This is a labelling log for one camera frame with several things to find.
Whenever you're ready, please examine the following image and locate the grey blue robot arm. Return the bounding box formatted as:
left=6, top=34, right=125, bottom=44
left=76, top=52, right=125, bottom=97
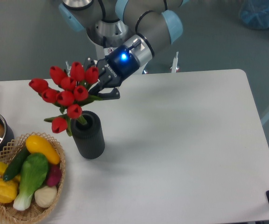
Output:
left=59, top=0, right=185, bottom=99

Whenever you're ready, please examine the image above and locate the woven wicker basket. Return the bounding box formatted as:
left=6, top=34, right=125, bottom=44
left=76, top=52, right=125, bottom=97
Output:
left=0, top=132, right=66, bottom=224

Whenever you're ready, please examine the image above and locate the green bok choy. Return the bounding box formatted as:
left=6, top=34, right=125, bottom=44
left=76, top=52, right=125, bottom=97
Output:
left=13, top=153, right=49, bottom=211

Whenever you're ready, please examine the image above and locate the green cucumber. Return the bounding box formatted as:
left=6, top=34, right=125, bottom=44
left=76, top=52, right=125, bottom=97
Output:
left=3, top=147, right=30, bottom=182

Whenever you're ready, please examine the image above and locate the purple red radish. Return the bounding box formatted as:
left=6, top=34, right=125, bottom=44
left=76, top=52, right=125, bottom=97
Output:
left=46, top=165, right=62, bottom=187

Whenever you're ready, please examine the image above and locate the white garlic bulb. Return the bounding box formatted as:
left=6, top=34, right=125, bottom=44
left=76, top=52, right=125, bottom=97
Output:
left=34, top=186, right=57, bottom=208

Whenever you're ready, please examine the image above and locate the yellow squash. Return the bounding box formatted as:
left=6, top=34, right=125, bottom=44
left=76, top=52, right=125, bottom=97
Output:
left=26, top=135, right=61, bottom=165

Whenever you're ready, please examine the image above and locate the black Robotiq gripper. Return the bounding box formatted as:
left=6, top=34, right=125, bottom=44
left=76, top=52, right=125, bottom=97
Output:
left=83, top=45, right=139, bottom=100

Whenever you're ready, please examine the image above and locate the blue plastic bag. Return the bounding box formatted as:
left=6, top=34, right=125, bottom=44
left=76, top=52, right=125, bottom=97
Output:
left=239, top=0, right=269, bottom=30

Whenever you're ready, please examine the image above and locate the dark grey ribbed vase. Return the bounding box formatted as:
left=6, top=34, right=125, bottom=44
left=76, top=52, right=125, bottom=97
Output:
left=70, top=111, right=105, bottom=160

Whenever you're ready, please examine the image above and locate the white levelling foot post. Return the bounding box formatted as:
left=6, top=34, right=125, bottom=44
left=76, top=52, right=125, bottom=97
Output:
left=171, top=51, right=179, bottom=73

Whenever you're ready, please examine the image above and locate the red tulip bouquet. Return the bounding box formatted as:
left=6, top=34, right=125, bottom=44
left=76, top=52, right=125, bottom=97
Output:
left=28, top=62, right=100, bottom=136

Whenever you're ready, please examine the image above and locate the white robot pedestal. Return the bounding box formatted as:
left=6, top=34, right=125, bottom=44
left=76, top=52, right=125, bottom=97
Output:
left=65, top=18, right=151, bottom=78

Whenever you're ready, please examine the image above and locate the yellow bell pepper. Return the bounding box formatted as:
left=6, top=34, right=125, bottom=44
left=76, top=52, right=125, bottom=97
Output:
left=0, top=178, right=18, bottom=203

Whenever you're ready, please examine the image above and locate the small yellow gourd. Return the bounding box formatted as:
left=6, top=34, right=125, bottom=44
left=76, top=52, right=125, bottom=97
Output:
left=0, top=161, right=21, bottom=182

